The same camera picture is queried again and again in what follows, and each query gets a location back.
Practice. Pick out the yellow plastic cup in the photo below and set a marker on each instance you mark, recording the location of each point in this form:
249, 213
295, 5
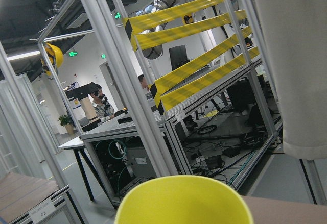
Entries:
183, 199

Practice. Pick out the yellow hard hat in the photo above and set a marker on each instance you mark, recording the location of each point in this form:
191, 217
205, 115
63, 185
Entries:
55, 56

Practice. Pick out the potted plant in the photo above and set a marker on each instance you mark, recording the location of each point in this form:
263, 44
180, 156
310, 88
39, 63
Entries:
67, 122

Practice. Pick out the seated man with mask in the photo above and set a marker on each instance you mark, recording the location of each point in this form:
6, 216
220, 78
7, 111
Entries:
102, 106

